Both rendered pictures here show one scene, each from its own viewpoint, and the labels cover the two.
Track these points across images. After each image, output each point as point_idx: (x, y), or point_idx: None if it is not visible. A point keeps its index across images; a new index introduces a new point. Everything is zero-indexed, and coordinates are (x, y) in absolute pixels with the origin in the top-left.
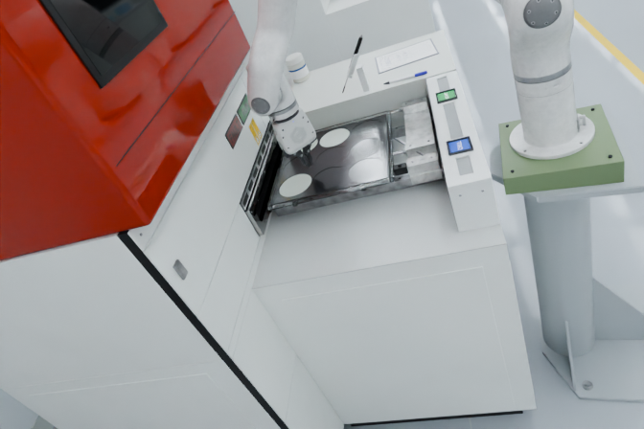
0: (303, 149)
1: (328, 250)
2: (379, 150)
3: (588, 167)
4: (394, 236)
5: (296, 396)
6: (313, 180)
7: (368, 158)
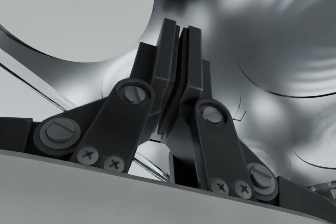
0: (184, 127)
1: (43, 112)
2: (328, 170)
3: None
4: (133, 171)
5: None
6: (134, 56)
7: (289, 159)
